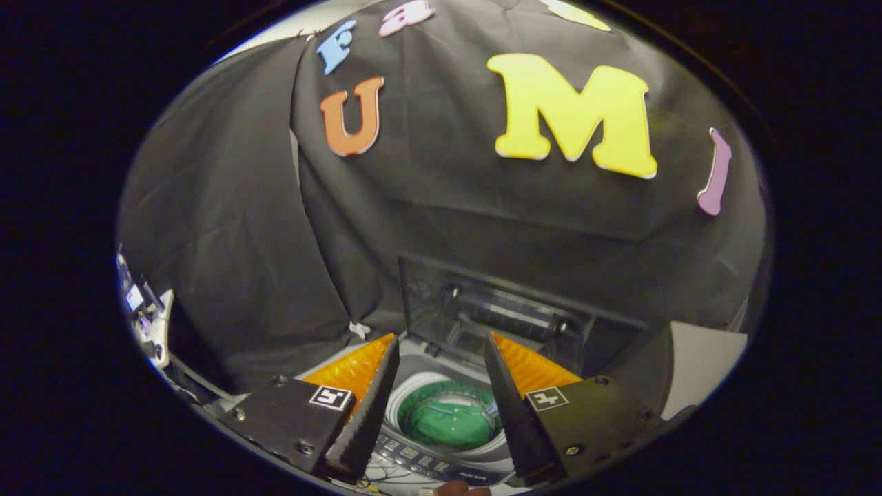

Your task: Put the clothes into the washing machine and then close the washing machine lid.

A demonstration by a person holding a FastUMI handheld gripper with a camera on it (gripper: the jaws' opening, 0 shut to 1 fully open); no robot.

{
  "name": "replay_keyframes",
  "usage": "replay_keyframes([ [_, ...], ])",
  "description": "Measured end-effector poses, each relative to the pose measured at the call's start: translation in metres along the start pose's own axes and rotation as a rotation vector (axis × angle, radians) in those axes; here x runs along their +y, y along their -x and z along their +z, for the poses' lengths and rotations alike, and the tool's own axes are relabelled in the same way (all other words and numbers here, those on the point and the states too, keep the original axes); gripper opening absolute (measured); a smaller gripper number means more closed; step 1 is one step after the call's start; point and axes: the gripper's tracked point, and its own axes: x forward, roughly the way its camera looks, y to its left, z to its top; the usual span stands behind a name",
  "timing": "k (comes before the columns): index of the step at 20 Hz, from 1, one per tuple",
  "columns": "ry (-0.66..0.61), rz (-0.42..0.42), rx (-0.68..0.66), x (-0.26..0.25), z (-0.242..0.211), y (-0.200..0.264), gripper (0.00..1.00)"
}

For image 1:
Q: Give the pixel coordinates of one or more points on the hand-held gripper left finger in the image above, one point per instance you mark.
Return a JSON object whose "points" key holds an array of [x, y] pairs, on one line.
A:
{"points": [[365, 420]]}

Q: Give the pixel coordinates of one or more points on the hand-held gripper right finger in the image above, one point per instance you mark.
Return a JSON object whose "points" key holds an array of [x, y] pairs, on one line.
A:
{"points": [[513, 420]]}

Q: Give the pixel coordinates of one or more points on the green polo shirt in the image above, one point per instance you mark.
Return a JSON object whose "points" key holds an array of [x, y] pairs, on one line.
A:
{"points": [[448, 424]]}

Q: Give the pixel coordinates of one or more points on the grey washing machine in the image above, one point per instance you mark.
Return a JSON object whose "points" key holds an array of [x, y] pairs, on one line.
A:
{"points": [[427, 461]]}

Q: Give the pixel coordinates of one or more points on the dark washing machine lid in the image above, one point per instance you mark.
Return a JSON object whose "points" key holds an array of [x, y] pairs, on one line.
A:
{"points": [[510, 310]]}

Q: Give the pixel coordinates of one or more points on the small white cloth strip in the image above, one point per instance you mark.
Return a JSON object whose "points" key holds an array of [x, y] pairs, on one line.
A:
{"points": [[359, 330]]}

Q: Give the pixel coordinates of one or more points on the grey metal cabinet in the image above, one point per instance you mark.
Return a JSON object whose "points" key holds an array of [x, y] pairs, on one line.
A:
{"points": [[703, 365]]}

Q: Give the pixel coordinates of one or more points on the black backdrop cloth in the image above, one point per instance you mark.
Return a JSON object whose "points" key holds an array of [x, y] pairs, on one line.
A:
{"points": [[441, 220]]}

